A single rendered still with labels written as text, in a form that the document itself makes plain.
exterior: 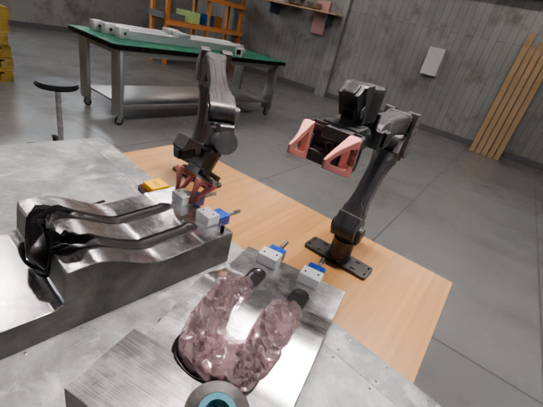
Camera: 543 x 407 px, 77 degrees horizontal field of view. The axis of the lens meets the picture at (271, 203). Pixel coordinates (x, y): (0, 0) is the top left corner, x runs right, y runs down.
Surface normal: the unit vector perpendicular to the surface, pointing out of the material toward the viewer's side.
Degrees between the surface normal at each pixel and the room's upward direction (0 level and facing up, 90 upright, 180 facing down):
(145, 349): 0
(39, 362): 0
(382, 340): 0
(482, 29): 90
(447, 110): 90
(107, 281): 90
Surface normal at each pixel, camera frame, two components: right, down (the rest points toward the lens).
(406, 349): 0.22, -0.86
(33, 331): 0.71, 0.46
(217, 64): 0.31, -0.55
